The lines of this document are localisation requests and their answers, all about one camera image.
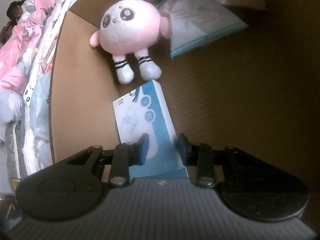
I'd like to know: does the person lying in bed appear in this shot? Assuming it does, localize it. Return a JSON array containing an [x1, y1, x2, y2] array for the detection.
[[1, 1, 23, 45]]

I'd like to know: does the white blue product box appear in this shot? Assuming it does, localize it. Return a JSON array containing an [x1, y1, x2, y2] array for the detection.
[[113, 80, 188, 178]]

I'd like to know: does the brown cardboard box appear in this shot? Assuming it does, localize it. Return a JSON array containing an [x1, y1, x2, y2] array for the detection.
[[50, 0, 319, 231]]

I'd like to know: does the white plastic bag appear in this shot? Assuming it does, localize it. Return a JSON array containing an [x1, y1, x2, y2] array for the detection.
[[29, 70, 53, 167]]

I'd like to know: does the pink round plush doll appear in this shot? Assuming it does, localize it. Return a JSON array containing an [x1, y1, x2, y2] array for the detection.
[[89, 0, 172, 85]]

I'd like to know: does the pink grey duvet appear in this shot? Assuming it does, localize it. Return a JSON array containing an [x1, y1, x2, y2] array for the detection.
[[1, 0, 55, 141]]

